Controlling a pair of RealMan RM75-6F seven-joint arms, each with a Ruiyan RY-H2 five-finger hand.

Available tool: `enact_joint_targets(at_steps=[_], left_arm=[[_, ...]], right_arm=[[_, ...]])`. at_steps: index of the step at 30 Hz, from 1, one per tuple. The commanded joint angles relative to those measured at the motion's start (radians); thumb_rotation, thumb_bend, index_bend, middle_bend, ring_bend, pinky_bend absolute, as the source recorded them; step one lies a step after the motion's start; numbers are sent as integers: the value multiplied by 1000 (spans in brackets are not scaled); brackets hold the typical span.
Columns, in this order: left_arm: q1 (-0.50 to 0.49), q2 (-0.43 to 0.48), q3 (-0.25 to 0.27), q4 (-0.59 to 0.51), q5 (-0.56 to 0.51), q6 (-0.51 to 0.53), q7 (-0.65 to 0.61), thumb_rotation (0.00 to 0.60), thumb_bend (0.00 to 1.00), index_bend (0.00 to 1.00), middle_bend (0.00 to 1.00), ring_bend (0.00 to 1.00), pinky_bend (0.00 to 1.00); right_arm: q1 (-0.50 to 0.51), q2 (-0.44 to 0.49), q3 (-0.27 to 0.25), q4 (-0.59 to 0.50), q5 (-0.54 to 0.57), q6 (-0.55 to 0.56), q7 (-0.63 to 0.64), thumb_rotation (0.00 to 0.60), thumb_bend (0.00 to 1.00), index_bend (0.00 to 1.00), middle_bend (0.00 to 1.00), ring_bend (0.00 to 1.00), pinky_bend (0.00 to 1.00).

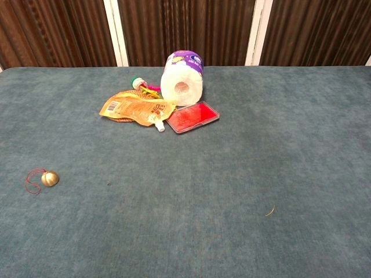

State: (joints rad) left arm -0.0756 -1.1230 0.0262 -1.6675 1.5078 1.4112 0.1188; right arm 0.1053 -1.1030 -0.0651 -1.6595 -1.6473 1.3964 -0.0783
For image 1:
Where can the red ink pad case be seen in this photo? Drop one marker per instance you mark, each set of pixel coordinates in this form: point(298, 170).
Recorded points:
point(192, 116)

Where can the blue-grey table cloth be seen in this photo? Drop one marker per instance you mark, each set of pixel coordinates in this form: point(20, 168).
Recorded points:
point(185, 173)

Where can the orange spout pouch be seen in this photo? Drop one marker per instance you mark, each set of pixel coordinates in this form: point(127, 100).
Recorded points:
point(136, 109)

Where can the toilet paper roll purple wrapper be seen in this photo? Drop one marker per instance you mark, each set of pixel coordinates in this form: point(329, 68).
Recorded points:
point(182, 79)

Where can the feathered shuttlecock toy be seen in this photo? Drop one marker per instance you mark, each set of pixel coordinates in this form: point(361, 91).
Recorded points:
point(139, 83)

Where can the small yellow thread scrap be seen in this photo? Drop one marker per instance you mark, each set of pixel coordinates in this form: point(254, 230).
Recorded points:
point(271, 211)

